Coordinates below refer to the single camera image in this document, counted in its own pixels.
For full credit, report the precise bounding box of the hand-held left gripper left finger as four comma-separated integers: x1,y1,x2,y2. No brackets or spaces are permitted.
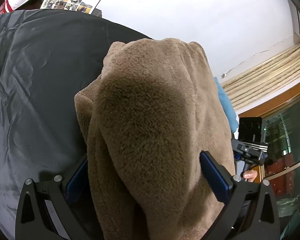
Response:
15,155,98,240

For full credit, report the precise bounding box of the beige curtain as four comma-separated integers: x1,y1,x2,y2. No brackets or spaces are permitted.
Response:
220,39,300,112

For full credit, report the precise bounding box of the person's right hand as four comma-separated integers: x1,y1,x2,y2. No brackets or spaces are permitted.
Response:
242,169,258,182

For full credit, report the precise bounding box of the brown fleece cloth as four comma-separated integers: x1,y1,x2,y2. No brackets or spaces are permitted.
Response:
74,38,237,240

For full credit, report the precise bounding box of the blue folded towel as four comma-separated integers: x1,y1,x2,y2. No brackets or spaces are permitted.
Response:
214,76,240,133

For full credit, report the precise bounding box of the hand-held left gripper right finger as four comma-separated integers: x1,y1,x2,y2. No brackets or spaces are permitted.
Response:
199,151,282,240

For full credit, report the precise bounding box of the wooden framed window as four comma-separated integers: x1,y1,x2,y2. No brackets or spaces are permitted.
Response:
237,76,300,240

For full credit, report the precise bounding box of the white wall cable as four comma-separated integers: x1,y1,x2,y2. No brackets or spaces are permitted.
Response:
222,36,294,77

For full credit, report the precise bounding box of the black shiny bed cover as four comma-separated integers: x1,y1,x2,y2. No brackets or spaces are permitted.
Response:
0,9,155,240

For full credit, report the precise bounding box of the photo collage frame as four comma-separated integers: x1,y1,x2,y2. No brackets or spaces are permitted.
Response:
40,0,102,15

